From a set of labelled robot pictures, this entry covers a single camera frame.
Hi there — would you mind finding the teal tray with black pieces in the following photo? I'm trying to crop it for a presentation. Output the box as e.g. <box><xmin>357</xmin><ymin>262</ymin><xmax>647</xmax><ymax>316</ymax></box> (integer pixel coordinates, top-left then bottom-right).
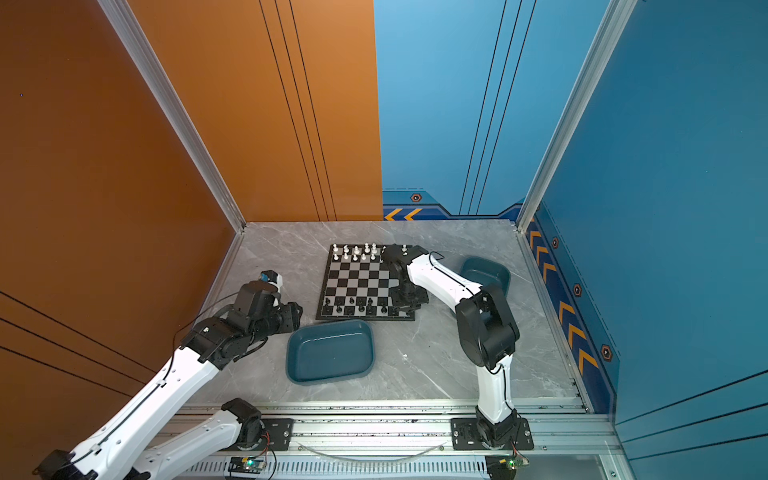
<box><xmin>285</xmin><ymin>319</ymin><xmax>376</xmax><ymax>386</ymax></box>

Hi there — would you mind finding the circuit board right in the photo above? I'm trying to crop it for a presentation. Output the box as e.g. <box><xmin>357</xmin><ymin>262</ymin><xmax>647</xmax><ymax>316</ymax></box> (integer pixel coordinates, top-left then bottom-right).
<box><xmin>485</xmin><ymin>455</ymin><xmax>530</xmax><ymax>480</ymax></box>

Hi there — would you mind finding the left aluminium corner post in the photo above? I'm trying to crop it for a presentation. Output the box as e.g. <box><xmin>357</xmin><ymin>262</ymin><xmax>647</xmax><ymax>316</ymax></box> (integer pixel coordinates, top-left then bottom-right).
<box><xmin>98</xmin><ymin>0</ymin><xmax>246</xmax><ymax>234</ymax></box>

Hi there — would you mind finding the green circuit board left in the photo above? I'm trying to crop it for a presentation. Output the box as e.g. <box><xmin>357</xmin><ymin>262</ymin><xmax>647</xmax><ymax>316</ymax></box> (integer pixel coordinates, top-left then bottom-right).
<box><xmin>226</xmin><ymin>456</ymin><xmax>269</xmax><ymax>478</ymax></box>

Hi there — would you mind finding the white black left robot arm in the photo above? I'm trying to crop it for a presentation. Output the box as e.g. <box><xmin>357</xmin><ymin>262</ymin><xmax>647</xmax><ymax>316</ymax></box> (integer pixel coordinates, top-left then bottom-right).
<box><xmin>33</xmin><ymin>270</ymin><xmax>303</xmax><ymax>479</ymax></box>

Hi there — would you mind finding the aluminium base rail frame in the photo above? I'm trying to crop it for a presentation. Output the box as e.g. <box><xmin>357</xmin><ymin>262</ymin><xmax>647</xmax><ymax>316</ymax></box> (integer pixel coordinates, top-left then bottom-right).
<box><xmin>178</xmin><ymin>396</ymin><xmax>633</xmax><ymax>479</ymax></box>

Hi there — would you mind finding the teal tray with white pieces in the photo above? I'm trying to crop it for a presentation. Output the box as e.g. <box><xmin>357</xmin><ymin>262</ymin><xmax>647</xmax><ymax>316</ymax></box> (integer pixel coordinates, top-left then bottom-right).
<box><xmin>459</xmin><ymin>257</ymin><xmax>511</xmax><ymax>295</ymax></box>

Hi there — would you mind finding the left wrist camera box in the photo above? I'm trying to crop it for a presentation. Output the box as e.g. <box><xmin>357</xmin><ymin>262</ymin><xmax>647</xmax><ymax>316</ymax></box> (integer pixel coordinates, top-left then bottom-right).
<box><xmin>260</xmin><ymin>270</ymin><xmax>283</xmax><ymax>292</ymax></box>

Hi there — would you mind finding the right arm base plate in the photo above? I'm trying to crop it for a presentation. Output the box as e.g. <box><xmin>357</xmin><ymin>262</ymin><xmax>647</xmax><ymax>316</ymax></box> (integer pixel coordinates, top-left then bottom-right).
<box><xmin>450</xmin><ymin>416</ymin><xmax>535</xmax><ymax>451</ymax></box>

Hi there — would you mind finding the right aluminium corner post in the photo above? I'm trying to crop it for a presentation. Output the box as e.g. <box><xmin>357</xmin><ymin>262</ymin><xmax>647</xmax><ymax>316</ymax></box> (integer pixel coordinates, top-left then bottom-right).
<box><xmin>515</xmin><ymin>0</ymin><xmax>637</xmax><ymax>233</ymax></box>

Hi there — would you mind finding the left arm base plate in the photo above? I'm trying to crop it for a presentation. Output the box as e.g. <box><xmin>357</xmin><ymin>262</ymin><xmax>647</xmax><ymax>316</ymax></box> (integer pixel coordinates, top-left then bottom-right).
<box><xmin>223</xmin><ymin>418</ymin><xmax>295</xmax><ymax>453</ymax></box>

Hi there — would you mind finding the black white chessboard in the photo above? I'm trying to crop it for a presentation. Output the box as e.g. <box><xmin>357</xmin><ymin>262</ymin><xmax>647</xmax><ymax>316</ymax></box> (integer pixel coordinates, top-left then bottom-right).
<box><xmin>316</xmin><ymin>243</ymin><xmax>415</xmax><ymax>321</ymax></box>

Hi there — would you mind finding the aluminium corner post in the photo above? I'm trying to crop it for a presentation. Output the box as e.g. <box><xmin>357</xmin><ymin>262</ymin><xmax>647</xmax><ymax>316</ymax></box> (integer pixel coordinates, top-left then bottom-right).
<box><xmin>98</xmin><ymin>0</ymin><xmax>246</xmax><ymax>234</ymax></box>
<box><xmin>515</xmin><ymin>0</ymin><xmax>637</xmax><ymax>233</ymax></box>

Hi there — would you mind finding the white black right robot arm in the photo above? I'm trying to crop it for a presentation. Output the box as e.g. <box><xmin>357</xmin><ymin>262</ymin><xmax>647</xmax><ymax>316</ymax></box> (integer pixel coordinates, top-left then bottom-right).
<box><xmin>381</xmin><ymin>244</ymin><xmax>523</xmax><ymax>449</ymax></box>

